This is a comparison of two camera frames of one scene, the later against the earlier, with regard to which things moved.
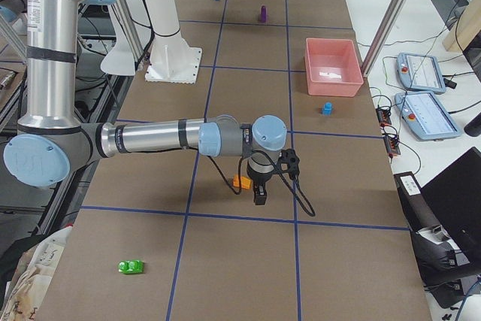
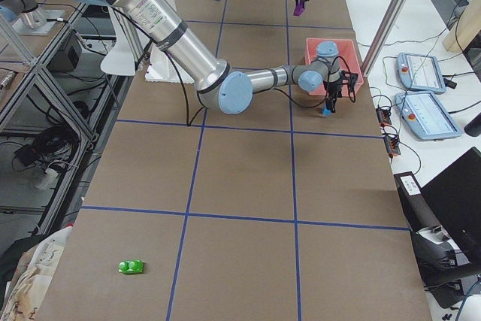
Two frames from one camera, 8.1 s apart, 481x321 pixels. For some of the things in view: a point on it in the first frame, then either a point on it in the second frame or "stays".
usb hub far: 383,116 stays
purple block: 263,13 to 300,7
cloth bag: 31,277 stays
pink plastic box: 333,67 stays
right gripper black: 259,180 to 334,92
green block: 131,267 stays
